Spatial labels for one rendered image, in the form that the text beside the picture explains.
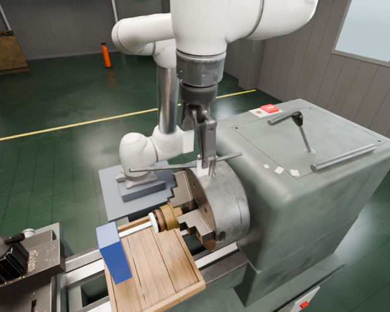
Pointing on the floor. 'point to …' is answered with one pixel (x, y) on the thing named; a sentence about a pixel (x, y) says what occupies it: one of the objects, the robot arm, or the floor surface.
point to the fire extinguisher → (106, 57)
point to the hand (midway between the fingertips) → (195, 155)
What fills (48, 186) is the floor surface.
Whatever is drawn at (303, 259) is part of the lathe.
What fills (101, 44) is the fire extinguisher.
